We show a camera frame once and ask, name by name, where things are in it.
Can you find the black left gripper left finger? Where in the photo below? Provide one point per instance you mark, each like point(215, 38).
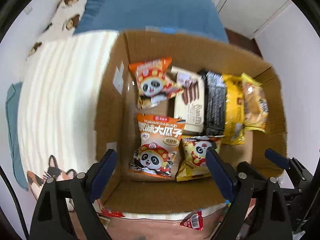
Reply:
point(51, 219)

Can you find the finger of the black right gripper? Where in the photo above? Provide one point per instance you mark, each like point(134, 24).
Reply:
point(249, 170)
point(291, 166)

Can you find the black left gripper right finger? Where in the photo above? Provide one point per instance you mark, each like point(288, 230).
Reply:
point(261, 201)

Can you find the yellow panda snack bag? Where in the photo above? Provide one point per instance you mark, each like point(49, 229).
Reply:
point(195, 148)

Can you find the large orange sunflower seed bag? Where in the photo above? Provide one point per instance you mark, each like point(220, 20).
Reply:
point(160, 139)

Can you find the red spicy strip packet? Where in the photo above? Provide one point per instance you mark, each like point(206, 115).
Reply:
point(111, 213)

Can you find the yellow snack pack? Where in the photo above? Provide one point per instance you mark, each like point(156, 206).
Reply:
point(234, 114)

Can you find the clear yellow pastry bag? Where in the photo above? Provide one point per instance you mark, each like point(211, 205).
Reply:
point(255, 104)

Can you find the small red snack packet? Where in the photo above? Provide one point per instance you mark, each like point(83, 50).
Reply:
point(193, 221)

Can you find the white chocolate wafer pack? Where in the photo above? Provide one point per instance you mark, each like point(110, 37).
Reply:
point(189, 105)

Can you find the black snack pack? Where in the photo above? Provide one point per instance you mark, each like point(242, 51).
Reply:
point(214, 103)

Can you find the orange panda snack bag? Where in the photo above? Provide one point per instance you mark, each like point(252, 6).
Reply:
point(153, 84)

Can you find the light blue pillow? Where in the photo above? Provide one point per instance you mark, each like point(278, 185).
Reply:
point(11, 113)

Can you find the white door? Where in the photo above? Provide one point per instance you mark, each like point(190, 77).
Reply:
point(249, 17)

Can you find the blue blanket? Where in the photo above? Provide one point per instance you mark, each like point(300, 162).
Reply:
point(194, 17)

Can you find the bear print pillow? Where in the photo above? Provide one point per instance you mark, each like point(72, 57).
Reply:
point(63, 23)

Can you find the white wall socket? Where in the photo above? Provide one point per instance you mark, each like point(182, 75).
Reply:
point(28, 9)

